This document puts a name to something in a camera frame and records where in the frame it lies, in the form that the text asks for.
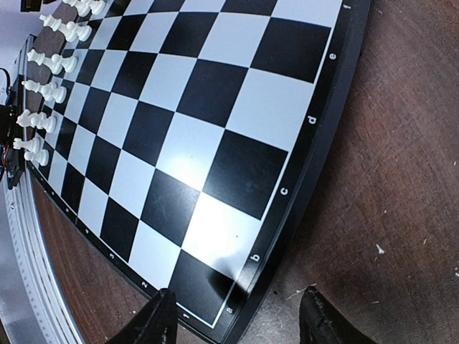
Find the aluminium front rail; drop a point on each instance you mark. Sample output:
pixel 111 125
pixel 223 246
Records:
pixel 33 309

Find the white chess pawn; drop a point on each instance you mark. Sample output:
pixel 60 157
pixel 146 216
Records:
pixel 42 157
pixel 46 123
pixel 87 7
pixel 76 31
pixel 59 62
pixel 52 92

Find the white chess queen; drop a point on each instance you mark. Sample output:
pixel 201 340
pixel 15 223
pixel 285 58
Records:
pixel 40 59

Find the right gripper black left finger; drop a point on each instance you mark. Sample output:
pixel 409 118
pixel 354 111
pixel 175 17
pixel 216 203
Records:
pixel 156 322

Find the black and white chessboard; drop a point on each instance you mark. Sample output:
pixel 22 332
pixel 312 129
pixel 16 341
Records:
pixel 192 137

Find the white chess rook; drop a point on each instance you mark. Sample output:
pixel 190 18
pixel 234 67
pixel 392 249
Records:
pixel 34 145

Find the white chess bishop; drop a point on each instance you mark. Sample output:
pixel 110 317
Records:
pixel 36 87

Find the white chess knight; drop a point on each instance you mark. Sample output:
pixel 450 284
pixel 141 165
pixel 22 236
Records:
pixel 24 120

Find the white chess king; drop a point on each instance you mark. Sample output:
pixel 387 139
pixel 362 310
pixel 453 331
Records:
pixel 51 22

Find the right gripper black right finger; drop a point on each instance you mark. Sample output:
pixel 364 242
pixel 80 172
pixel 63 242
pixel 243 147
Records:
pixel 320 322

